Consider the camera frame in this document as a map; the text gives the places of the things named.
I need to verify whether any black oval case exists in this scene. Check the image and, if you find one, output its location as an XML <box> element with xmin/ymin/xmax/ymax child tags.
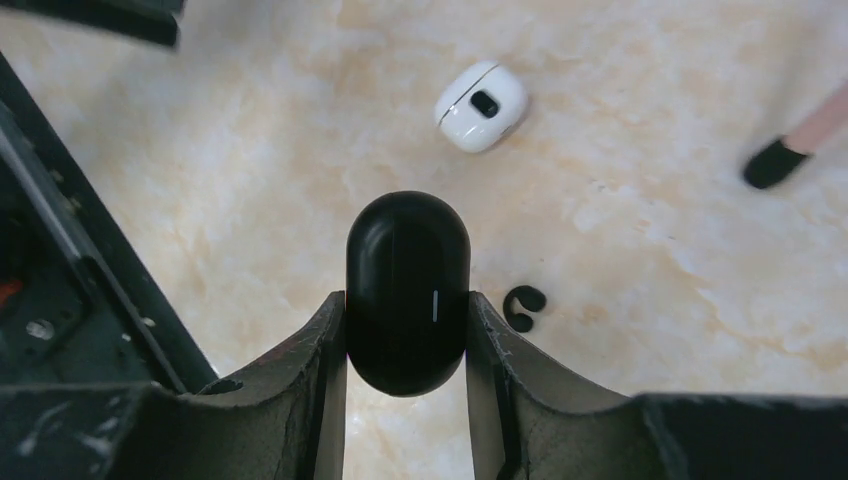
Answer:
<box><xmin>345</xmin><ymin>191</ymin><xmax>471</xmax><ymax>397</ymax></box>

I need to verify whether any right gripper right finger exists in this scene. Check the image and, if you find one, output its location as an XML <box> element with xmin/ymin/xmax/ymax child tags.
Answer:
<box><xmin>466</xmin><ymin>292</ymin><xmax>847</xmax><ymax>479</ymax></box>

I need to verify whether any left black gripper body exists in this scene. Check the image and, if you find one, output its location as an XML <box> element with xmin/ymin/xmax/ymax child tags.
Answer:
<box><xmin>0</xmin><ymin>0</ymin><xmax>220</xmax><ymax>395</ymax></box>

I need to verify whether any pink music stand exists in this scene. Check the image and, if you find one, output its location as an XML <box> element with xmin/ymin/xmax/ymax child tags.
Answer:
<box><xmin>741</xmin><ymin>82</ymin><xmax>847</xmax><ymax>190</ymax></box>

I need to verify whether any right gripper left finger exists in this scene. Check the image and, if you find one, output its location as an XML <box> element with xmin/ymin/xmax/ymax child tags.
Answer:
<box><xmin>1</xmin><ymin>292</ymin><xmax>347</xmax><ymax>479</ymax></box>

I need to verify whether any small black earbud tip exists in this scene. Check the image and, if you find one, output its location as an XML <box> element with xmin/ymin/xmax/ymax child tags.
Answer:
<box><xmin>502</xmin><ymin>285</ymin><xmax>547</xmax><ymax>333</ymax></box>

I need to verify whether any white earbud charging case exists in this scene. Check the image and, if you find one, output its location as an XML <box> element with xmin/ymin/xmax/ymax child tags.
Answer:
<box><xmin>433</xmin><ymin>61</ymin><xmax>529</xmax><ymax>154</ymax></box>

